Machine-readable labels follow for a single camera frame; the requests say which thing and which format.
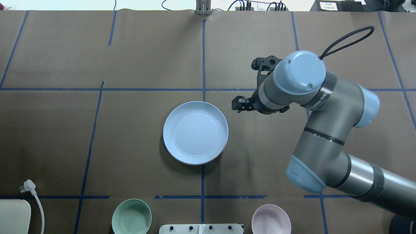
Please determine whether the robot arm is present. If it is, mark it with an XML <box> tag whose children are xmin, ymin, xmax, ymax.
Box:
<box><xmin>232</xmin><ymin>50</ymin><xmax>416</xmax><ymax>221</ymax></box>

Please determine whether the green bowl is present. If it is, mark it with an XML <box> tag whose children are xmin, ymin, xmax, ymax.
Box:
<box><xmin>111</xmin><ymin>199</ymin><xmax>152</xmax><ymax>234</ymax></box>

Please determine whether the dark blue pot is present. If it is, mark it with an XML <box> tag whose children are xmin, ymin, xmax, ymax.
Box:
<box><xmin>389</xmin><ymin>215</ymin><xmax>416</xmax><ymax>234</ymax></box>

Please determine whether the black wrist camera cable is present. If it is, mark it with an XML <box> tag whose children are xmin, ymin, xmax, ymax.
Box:
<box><xmin>318</xmin><ymin>26</ymin><xmax>375</xmax><ymax>60</ymax></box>

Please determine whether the black box with label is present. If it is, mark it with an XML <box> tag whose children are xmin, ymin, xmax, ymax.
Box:
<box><xmin>309</xmin><ymin>0</ymin><xmax>364</xmax><ymax>12</ymax></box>

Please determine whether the pink bowl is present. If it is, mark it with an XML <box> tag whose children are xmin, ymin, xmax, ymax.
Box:
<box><xmin>251</xmin><ymin>204</ymin><xmax>292</xmax><ymax>234</ymax></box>

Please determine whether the white toaster power cord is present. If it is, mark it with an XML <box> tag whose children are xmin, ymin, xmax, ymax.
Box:
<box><xmin>19</xmin><ymin>179</ymin><xmax>45</xmax><ymax>234</ymax></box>

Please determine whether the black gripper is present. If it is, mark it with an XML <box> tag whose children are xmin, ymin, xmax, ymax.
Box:
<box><xmin>231</xmin><ymin>89</ymin><xmax>290</xmax><ymax>115</ymax></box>

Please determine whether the cream toaster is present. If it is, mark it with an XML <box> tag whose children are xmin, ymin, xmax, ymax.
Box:
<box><xmin>0</xmin><ymin>199</ymin><xmax>31</xmax><ymax>234</ymax></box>

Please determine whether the blue plate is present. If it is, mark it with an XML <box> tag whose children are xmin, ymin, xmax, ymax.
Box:
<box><xmin>162</xmin><ymin>101</ymin><xmax>229</xmax><ymax>165</ymax></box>

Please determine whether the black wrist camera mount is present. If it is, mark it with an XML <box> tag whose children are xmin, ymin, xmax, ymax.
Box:
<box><xmin>251</xmin><ymin>55</ymin><xmax>282</xmax><ymax>88</ymax></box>

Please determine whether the aluminium frame post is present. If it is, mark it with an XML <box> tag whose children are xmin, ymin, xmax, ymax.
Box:
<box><xmin>195</xmin><ymin>0</ymin><xmax>212</xmax><ymax>15</ymax></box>

